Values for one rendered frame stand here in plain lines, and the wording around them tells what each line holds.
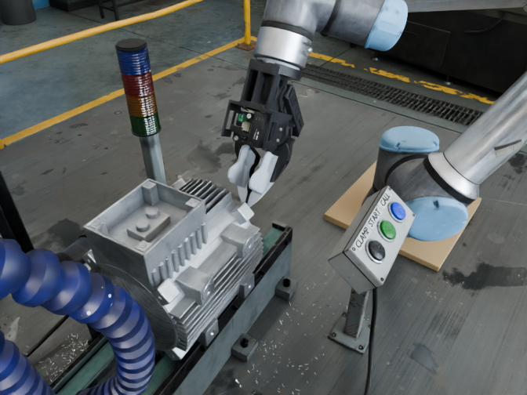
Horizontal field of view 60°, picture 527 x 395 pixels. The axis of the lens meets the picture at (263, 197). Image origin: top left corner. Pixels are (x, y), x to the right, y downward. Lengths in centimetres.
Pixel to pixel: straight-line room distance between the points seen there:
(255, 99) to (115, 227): 25
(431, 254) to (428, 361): 26
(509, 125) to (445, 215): 18
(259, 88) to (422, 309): 56
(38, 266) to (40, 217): 104
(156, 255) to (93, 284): 35
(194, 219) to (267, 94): 20
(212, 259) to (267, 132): 19
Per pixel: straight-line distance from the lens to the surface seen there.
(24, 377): 28
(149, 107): 98
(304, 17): 65
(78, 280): 20
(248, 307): 84
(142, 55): 94
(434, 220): 87
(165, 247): 57
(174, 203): 65
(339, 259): 65
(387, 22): 68
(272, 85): 63
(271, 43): 64
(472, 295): 103
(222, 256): 64
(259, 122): 62
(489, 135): 84
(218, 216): 68
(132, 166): 134
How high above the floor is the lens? 152
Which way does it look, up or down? 38 degrees down
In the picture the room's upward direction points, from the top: straight up
